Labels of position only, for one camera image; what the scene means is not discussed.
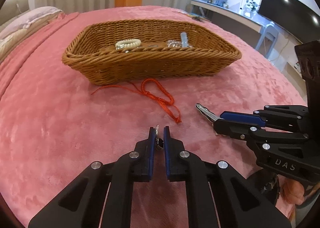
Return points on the person's right hand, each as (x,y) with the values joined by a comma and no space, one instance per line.
(295,193)

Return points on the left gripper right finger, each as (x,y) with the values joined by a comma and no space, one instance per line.
(217,194)

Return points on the white wall desk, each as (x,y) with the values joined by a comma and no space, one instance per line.
(258,27)

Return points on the colourful booklet on bed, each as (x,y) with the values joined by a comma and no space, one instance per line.
(191,15)

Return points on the lilac pillow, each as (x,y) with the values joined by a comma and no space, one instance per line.
(25,20)

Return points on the beige padded headboard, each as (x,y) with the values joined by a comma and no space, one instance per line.
(13,8)

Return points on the white vase with plant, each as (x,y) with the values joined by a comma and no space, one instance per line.
(250,8)

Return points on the dark small item on bed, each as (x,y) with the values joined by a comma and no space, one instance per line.
(200,19)

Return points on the black wall television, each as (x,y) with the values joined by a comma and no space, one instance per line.
(293,16)

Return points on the pink plush bedspread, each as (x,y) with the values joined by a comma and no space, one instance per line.
(54,122)

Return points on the silver metal hair clip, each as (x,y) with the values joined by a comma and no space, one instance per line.
(208,114)

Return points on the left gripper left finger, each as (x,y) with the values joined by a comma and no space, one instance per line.
(101,195)

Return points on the light blue chair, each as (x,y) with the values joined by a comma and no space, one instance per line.
(268,32)

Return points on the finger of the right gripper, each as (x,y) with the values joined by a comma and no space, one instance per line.
(262,116)
(285,135)

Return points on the brown wicker basket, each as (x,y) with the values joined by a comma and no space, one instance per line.
(117,51)

